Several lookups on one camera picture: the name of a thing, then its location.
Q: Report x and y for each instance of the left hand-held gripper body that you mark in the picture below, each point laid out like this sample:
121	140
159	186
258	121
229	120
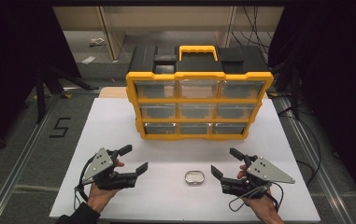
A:
99	163

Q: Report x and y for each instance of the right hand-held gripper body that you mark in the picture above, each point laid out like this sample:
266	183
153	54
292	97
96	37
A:
267	172

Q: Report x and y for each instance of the black metal stand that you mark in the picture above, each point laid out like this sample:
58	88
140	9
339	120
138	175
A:
40	96
295	93

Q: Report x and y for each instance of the person's right hand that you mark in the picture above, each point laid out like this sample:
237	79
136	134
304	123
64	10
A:
264	210

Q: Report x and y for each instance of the crumpled white paper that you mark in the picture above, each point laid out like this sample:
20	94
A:
97	41

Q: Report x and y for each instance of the wooden furniture panel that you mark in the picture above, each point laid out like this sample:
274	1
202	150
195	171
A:
227	26
111	34

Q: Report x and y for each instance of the grid of clear organizer drawers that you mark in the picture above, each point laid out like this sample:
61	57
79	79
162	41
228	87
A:
157	110

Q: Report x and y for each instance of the flat white paper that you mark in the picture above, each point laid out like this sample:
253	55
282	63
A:
88	60

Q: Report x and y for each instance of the clear plastic drawer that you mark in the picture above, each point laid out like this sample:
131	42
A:
196	128

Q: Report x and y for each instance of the aluminium floor rail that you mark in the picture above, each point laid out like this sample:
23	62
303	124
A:
314	165
17	168

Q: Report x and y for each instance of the black curtain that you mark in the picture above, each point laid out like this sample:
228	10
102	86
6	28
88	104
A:
13	62
334	77

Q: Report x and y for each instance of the yellow black organizer case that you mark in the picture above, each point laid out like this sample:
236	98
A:
197	67

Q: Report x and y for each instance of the person's left hand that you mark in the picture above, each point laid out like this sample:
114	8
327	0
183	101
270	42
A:
99	197

